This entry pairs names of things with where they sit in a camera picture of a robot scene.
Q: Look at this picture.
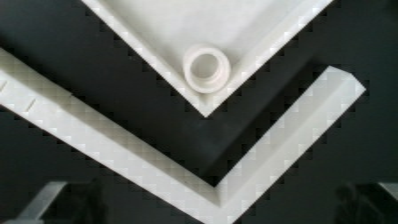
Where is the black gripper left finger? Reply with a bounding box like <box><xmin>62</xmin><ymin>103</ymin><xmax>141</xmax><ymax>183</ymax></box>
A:
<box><xmin>11</xmin><ymin>181</ymin><xmax>107</xmax><ymax>224</ymax></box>

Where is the white L-shaped fence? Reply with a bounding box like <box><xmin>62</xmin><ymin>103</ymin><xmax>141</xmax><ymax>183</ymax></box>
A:
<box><xmin>0</xmin><ymin>49</ymin><xmax>366</xmax><ymax>224</ymax></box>

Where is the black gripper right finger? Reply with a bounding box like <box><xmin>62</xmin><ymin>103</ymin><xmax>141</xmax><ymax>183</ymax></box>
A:
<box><xmin>334</xmin><ymin>182</ymin><xmax>398</xmax><ymax>224</ymax></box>

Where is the white square tabletop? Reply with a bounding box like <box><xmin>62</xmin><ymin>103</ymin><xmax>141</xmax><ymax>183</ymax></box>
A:
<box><xmin>82</xmin><ymin>0</ymin><xmax>333</xmax><ymax>115</ymax></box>

